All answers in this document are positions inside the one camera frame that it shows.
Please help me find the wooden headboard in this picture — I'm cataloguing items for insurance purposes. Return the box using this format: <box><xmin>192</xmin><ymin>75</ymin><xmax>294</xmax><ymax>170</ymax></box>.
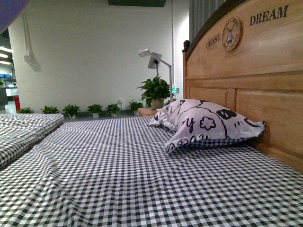
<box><xmin>183</xmin><ymin>0</ymin><xmax>303</xmax><ymax>170</ymax></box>

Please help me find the large potted green plant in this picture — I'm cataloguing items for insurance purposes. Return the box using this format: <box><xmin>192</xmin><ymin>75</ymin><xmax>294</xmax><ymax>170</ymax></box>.
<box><xmin>137</xmin><ymin>76</ymin><xmax>170</xmax><ymax>109</ymax></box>

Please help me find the cartoon print pillow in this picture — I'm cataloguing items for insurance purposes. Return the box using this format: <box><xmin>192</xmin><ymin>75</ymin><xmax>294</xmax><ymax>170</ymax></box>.
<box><xmin>148</xmin><ymin>99</ymin><xmax>265</xmax><ymax>153</ymax></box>

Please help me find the white articulated desk lamp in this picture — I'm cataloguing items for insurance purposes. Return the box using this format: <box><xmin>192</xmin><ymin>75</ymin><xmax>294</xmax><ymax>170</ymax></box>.
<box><xmin>138</xmin><ymin>49</ymin><xmax>174</xmax><ymax>102</ymax></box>

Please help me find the green digital clock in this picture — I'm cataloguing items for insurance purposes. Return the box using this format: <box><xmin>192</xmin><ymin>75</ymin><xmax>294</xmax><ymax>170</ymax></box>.
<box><xmin>171</xmin><ymin>87</ymin><xmax>179</xmax><ymax>94</ymax></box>

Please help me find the far wooden nightstand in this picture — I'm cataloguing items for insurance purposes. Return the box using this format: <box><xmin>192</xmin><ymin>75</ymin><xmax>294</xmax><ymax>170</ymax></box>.
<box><xmin>138</xmin><ymin>108</ymin><xmax>158</xmax><ymax>116</ymax></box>

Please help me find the black white checkered bedsheet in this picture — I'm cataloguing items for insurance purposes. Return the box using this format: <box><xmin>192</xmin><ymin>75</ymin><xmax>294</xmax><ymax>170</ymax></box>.
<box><xmin>0</xmin><ymin>117</ymin><xmax>303</xmax><ymax>227</ymax></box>

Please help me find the small potted plant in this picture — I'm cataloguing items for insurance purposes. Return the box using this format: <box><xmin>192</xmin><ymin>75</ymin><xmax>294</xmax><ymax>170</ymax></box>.
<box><xmin>88</xmin><ymin>104</ymin><xmax>102</xmax><ymax>118</ymax></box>
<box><xmin>40</xmin><ymin>105</ymin><xmax>59</xmax><ymax>114</ymax></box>
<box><xmin>18</xmin><ymin>107</ymin><xmax>34</xmax><ymax>114</ymax></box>
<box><xmin>63</xmin><ymin>105</ymin><xmax>80</xmax><ymax>119</ymax></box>
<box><xmin>129</xmin><ymin>100</ymin><xmax>143</xmax><ymax>115</ymax></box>
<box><xmin>106</xmin><ymin>104</ymin><xmax>121</xmax><ymax>117</ymax></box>

